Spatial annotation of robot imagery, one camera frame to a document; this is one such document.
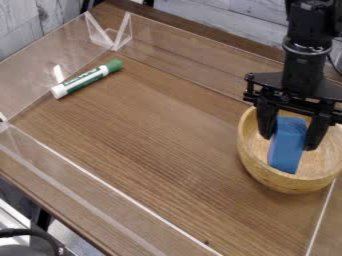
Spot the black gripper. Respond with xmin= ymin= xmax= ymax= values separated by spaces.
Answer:
xmin=244 ymin=72 xmax=342 ymax=151

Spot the blue block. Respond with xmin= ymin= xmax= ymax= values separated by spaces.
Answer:
xmin=268 ymin=116 xmax=308 ymax=174

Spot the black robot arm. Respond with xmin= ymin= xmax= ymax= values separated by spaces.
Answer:
xmin=244 ymin=0 xmax=342 ymax=151

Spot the brown wooden bowl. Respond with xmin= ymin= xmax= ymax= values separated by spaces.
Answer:
xmin=237 ymin=107 xmax=342 ymax=194

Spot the green white marker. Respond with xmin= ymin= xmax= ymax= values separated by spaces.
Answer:
xmin=51 ymin=59 xmax=124 ymax=99

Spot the clear acrylic tray wall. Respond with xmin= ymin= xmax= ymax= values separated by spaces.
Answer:
xmin=0 ymin=7 xmax=342 ymax=256

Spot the black cable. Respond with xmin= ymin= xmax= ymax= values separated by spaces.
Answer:
xmin=0 ymin=228 xmax=66 ymax=256

